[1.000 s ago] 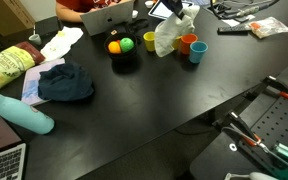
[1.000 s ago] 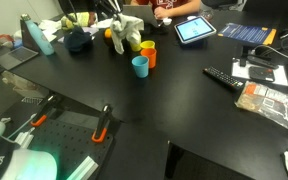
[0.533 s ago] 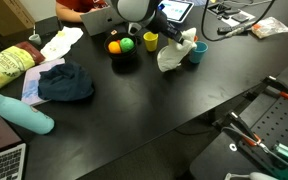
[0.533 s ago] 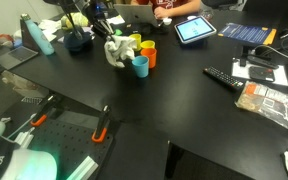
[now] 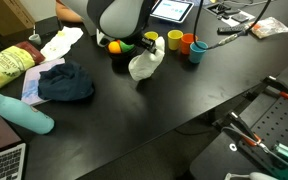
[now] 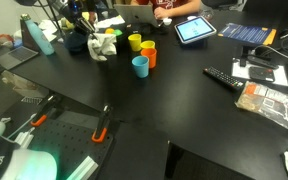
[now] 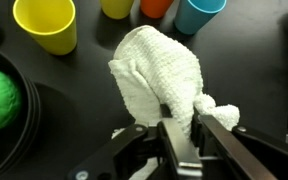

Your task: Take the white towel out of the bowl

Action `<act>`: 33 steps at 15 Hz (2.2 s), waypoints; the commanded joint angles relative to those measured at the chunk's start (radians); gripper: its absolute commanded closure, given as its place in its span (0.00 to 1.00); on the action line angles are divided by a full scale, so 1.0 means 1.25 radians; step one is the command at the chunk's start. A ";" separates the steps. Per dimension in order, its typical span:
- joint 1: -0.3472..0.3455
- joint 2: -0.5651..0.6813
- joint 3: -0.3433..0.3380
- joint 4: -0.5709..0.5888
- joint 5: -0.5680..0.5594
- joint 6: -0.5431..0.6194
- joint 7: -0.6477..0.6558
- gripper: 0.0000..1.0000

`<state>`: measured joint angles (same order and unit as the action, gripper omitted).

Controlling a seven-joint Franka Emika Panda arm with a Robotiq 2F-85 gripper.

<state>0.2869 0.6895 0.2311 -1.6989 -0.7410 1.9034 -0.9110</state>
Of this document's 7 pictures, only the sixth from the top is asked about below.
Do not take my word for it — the yellow plastic cup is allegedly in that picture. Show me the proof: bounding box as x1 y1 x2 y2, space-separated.
139 39 157 51
127 33 143 53

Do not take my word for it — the white cable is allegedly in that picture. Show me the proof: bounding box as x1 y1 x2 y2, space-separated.
253 43 288 67

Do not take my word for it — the person's left forearm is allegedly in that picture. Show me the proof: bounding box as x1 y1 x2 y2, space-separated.
165 0 202 18

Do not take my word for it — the black clamp with orange handle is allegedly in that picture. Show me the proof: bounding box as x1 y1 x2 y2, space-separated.
90 103 115 144
29 93 64 128

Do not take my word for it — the grey laptop with dark lid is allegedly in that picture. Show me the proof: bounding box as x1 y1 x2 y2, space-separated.
0 19 41 72

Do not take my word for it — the black bowl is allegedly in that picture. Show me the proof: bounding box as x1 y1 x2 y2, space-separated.
103 28 132 48

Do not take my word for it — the black handheld device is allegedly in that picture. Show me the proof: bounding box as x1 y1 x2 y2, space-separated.
248 65 276 83

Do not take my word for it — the dark blue cloth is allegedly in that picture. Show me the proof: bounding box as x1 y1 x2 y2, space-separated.
62 29 90 54

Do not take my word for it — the small white cup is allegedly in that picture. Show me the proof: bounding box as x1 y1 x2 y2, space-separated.
162 17 173 27

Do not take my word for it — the black TV remote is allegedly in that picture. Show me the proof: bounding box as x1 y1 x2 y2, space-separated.
202 65 245 91

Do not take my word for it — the blue booklet with orange edge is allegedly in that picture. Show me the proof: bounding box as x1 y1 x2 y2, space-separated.
216 22 278 46

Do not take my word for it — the aluminium profile bar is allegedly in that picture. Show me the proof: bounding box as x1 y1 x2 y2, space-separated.
66 155 100 180

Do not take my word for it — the white paper sheet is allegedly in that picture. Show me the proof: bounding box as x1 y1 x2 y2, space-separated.
230 56 288 87

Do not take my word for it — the person torso in red shirt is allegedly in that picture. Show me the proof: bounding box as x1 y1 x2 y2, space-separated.
135 0 189 11

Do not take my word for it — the clear drinking glass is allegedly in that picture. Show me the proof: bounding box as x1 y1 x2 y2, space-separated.
199 7 215 22

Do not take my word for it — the clear plastic parts bag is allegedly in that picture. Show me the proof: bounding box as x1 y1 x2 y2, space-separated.
234 80 288 138

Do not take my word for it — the crumpled white tissue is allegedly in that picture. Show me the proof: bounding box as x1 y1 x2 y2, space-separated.
38 18 64 43

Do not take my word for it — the white tablet with lit screen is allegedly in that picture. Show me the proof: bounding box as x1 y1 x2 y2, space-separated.
173 15 218 45

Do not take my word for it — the white terry towel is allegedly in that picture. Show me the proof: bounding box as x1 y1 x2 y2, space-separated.
86 32 118 62

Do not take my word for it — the yellow potato chips bag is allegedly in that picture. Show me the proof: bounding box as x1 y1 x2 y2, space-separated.
59 11 92 32

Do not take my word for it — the black desk stand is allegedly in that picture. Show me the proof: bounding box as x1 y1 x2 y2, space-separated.
238 46 280 70

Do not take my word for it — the teal metal water bottle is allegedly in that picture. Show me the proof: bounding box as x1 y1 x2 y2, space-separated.
20 13 56 57

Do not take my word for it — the green ball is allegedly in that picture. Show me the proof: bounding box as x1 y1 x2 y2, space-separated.
112 28 124 37

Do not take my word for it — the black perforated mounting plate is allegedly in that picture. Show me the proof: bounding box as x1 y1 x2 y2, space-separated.
6 99 116 180

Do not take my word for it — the silver laptop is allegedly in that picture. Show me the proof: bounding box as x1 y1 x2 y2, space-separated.
112 3 160 28

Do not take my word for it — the blue plastic cup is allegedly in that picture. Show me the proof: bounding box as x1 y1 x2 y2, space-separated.
131 55 150 79

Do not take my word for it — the orange plastic cup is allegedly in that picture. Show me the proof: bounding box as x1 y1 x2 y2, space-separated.
139 47 158 70

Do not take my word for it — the person's right hand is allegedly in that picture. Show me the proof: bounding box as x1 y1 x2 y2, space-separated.
88 11 97 24

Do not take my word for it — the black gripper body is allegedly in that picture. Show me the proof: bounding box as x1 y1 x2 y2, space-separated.
54 0 89 28

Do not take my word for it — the person's left hand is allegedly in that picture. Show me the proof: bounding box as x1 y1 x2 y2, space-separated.
153 6 171 20

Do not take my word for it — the white stained paper napkin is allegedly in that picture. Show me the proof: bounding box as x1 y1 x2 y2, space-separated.
94 15 127 30

